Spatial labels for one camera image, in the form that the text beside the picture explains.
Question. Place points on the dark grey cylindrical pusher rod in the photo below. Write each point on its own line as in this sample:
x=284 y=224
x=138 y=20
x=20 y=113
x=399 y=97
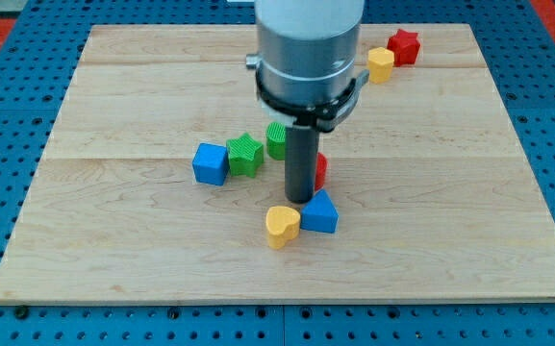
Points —
x=300 y=164

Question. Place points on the black clamp ring mount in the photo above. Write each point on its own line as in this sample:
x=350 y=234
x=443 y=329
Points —
x=323 y=117

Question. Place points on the red circle block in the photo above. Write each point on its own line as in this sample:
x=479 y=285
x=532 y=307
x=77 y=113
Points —
x=320 y=172

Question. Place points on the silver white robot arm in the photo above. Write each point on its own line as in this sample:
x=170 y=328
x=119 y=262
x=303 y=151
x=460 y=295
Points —
x=305 y=77

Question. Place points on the green circle block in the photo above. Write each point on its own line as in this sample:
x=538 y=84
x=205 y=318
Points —
x=275 y=136

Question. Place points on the green star block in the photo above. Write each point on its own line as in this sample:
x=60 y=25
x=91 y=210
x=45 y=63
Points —
x=245 y=155

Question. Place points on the yellow hexagon block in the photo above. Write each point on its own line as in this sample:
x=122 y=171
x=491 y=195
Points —
x=380 y=62

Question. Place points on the red star block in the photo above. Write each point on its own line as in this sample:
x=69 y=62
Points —
x=405 y=47

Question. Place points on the blue triangle block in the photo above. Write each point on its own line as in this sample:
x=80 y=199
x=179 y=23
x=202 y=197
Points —
x=320 y=214

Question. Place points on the yellow heart block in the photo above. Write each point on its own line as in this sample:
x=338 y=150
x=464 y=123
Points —
x=282 y=225

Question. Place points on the blue cube block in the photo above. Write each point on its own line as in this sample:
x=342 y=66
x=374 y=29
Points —
x=210 y=164

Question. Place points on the light wooden board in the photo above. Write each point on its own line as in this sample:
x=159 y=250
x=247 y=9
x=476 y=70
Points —
x=437 y=203

